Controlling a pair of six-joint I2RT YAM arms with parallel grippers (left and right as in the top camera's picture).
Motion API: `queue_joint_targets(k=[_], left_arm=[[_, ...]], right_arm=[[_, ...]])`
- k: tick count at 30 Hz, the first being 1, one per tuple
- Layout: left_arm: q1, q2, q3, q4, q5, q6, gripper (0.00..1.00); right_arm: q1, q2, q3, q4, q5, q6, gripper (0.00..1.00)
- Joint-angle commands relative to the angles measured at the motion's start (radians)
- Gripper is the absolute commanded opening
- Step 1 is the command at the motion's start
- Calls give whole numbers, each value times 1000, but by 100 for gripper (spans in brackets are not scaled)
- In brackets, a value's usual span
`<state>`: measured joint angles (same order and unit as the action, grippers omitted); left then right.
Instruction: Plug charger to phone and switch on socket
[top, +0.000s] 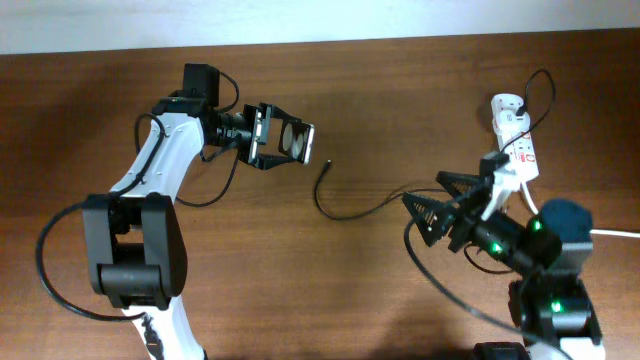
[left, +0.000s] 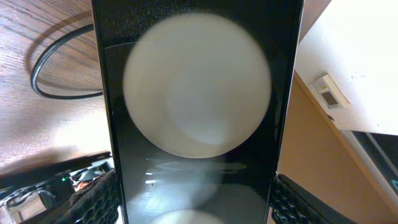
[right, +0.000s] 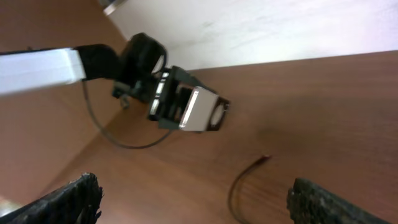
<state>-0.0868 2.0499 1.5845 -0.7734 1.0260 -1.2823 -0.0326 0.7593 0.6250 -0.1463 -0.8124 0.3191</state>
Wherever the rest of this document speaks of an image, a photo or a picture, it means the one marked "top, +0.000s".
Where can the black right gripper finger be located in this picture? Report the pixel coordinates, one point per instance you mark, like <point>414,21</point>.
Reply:
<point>459,184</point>
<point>433,218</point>

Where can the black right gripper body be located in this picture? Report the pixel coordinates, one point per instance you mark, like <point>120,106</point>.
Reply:
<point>497,235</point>

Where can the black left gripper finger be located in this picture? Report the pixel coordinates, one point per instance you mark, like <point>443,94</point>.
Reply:
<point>274,112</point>
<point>268,161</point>

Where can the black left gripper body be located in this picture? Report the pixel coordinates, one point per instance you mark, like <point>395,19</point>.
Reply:
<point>244,130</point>

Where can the black Galaxy smartphone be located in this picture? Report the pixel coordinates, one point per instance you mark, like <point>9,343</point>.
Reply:
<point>296,141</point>

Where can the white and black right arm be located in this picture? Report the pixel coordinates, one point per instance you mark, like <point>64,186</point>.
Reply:
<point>549,304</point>

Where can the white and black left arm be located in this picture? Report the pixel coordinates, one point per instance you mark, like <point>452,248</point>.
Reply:
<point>137,257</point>

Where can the white USB charger adapter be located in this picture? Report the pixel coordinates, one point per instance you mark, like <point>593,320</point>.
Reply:
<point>508,122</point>

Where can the white power strip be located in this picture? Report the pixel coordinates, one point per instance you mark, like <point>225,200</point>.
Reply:
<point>518,146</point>

